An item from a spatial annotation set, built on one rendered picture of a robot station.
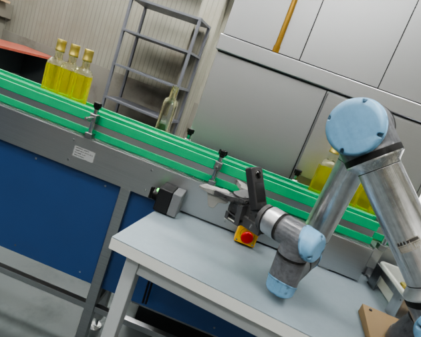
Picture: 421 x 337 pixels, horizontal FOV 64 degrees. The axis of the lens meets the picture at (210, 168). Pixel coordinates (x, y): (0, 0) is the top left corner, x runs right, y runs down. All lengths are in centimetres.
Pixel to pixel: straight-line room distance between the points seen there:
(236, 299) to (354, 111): 50
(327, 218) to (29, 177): 106
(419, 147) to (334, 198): 68
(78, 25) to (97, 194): 473
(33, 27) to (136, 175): 534
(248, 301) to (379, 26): 110
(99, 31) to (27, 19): 133
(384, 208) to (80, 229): 104
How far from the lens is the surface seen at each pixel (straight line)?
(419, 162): 153
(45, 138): 134
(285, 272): 86
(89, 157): 126
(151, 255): 89
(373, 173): 74
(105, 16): 564
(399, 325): 99
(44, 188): 140
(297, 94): 142
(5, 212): 153
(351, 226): 124
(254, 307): 86
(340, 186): 89
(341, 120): 73
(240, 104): 141
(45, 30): 623
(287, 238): 83
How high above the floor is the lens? 119
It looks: 13 degrees down
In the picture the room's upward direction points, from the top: 20 degrees clockwise
